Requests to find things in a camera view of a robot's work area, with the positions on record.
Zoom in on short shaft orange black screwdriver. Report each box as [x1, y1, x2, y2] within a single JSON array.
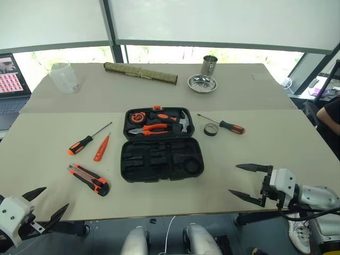
[[197, 113, 247, 135]]

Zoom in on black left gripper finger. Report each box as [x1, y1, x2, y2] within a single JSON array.
[[21, 186, 47, 202], [43, 203, 70, 232]]

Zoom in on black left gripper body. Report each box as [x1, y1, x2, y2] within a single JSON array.
[[17, 214, 45, 240]]

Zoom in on thin white cable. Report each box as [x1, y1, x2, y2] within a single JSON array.
[[164, 215, 177, 255]]

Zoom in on steel cup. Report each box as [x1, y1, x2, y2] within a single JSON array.
[[200, 55, 218, 77]]

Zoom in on rolled bamboo mat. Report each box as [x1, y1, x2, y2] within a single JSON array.
[[103, 62, 179, 86]]

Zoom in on orange black utility knife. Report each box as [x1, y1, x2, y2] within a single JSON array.
[[67, 164, 111, 197]]

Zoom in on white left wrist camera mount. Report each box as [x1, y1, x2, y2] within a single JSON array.
[[0, 195, 35, 248]]

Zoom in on clear plastic measuring cup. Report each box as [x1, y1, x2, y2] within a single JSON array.
[[47, 61, 80, 94]]

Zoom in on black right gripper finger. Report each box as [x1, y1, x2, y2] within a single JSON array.
[[235, 163, 274, 175], [227, 189, 267, 208]]

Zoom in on grey laptop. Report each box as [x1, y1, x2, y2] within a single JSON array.
[[0, 52, 32, 131]]

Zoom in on long shaft orange black screwdriver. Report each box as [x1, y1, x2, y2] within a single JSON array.
[[67, 121, 113, 156]]

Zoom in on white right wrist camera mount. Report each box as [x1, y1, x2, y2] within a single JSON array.
[[268, 168, 301, 208]]

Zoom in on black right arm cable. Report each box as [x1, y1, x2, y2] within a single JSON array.
[[276, 203, 340, 221]]

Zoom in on steel bowl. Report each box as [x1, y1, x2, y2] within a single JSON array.
[[186, 74, 218, 94]]

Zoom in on black electrical tape roll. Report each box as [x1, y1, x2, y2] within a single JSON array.
[[203, 123, 220, 137]]

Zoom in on orange black handled hammer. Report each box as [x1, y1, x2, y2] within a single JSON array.
[[148, 110, 193, 133]]

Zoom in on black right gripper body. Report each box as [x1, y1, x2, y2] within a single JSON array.
[[260, 172, 283, 209]]

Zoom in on black plastic tool case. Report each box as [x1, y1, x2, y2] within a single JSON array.
[[120, 105, 205, 183]]

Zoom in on orange black tape measure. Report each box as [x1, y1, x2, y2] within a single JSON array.
[[129, 112, 146, 123]]

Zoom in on orange voltage tester pen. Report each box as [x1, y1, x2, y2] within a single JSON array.
[[93, 132, 111, 162]]

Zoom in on white sneaker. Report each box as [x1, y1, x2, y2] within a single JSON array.
[[288, 212, 311, 254]]

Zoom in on orange handled pliers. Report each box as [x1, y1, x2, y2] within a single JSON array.
[[128, 123, 171, 137]]

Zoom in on silver rounded shape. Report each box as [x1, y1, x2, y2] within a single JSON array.
[[121, 226, 149, 255], [182, 223, 223, 255]]

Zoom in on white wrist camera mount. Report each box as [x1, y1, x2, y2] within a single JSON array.
[[268, 168, 301, 208], [0, 195, 35, 248]]

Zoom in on dark window frame post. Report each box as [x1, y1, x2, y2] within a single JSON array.
[[99, 0, 128, 64]]

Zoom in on person in black shirt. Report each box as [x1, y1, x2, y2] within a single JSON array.
[[316, 97, 340, 163]]

